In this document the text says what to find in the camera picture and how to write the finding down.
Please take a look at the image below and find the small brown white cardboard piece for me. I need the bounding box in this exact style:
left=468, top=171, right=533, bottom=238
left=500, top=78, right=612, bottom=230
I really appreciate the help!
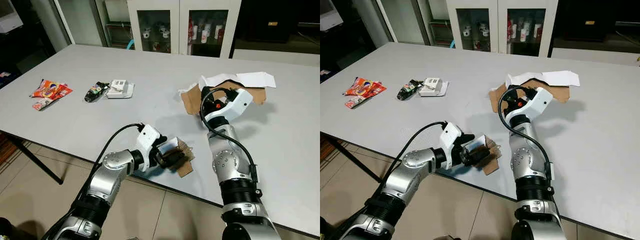
left=467, top=133, right=503, bottom=176
left=160, top=135, right=196, bottom=178

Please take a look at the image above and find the white glass door cabinet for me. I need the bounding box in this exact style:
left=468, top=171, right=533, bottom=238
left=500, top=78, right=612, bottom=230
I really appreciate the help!
left=446, top=0, right=560, bottom=58
left=126, top=0, right=243, bottom=59

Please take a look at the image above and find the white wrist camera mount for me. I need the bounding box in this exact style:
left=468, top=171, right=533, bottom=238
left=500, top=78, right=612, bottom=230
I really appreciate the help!
left=205, top=88, right=254, bottom=127
left=134, top=124, right=162, bottom=172
left=505, top=86, right=555, bottom=127
left=439, top=121, right=464, bottom=170

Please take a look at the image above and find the black desk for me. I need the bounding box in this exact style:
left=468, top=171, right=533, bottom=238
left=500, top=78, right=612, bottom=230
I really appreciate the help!
left=320, top=0, right=381, bottom=83
left=0, top=0, right=58, bottom=88

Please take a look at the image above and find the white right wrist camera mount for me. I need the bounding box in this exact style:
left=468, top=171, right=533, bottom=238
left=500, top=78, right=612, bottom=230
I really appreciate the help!
left=205, top=88, right=254, bottom=127
left=505, top=86, right=555, bottom=127

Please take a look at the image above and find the small white printed carton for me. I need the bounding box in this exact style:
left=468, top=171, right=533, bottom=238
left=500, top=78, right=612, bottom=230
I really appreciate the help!
left=105, top=78, right=135, bottom=100
left=419, top=76, right=450, bottom=98

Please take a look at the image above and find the black green crumpled wrapper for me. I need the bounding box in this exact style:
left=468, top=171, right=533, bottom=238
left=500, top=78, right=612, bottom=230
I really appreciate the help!
left=397, top=78, right=424, bottom=101
left=83, top=81, right=110, bottom=104

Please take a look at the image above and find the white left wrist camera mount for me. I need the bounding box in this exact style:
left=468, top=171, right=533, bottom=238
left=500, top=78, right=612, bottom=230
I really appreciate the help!
left=439, top=121, right=464, bottom=170
left=134, top=124, right=162, bottom=172

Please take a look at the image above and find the black folding table leg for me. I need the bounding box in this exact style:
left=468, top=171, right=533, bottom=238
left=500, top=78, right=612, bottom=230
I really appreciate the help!
left=0, top=131, right=65, bottom=186
left=320, top=134, right=384, bottom=184

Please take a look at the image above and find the red snack wrapper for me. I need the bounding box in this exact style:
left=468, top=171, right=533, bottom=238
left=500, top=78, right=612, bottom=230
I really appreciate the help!
left=30, top=78, right=74, bottom=100
left=342, top=76, right=388, bottom=98

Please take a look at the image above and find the white counter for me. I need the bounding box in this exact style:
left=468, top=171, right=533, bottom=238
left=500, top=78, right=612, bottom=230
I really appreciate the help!
left=231, top=48, right=321, bottom=68
left=549, top=46, right=640, bottom=67

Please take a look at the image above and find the small red white wrapper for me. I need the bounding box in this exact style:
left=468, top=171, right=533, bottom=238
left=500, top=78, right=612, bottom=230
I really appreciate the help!
left=32, top=98, right=56, bottom=111

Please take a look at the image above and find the white storage box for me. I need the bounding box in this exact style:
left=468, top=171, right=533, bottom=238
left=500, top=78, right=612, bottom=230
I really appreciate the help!
left=320, top=0, right=344, bottom=32
left=0, top=0, right=24, bottom=34

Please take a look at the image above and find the black cabinet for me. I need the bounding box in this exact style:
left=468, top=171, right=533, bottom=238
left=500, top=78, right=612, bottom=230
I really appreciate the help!
left=232, top=0, right=321, bottom=51
left=550, top=0, right=640, bottom=50

